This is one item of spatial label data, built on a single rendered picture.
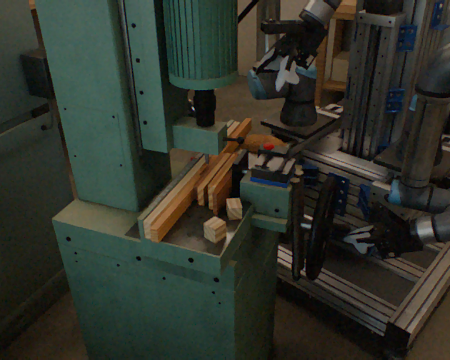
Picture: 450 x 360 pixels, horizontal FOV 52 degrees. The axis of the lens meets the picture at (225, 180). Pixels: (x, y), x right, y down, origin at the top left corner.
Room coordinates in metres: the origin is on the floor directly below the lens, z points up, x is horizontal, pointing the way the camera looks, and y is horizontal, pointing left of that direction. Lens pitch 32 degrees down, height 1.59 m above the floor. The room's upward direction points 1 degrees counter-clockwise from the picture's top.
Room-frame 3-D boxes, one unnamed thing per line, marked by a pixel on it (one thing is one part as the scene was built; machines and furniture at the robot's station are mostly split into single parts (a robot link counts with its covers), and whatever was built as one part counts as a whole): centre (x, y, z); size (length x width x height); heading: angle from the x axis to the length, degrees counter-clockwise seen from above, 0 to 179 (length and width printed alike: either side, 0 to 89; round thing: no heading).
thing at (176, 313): (1.18, 0.16, 0.36); 0.58 x 0.45 x 0.71; 67
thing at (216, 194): (1.06, -0.02, 0.93); 0.24 x 0.01 x 0.06; 157
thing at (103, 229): (1.18, 0.16, 0.76); 0.57 x 0.45 x 0.09; 67
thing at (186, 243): (1.09, -0.05, 0.87); 0.61 x 0.30 x 0.06; 157
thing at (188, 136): (1.14, 0.07, 1.03); 0.14 x 0.07 x 0.09; 67
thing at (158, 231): (1.15, 0.04, 0.92); 0.67 x 0.02 x 0.04; 157
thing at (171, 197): (1.14, 0.07, 0.93); 0.60 x 0.02 x 0.05; 157
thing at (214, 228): (0.86, 0.03, 0.92); 0.04 x 0.04 x 0.04; 46
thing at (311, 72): (1.72, -0.30, 0.98); 0.13 x 0.12 x 0.14; 104
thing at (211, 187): (1.06, 0.00, 0.94); 0.18 x 0.02 x 0.07; 157
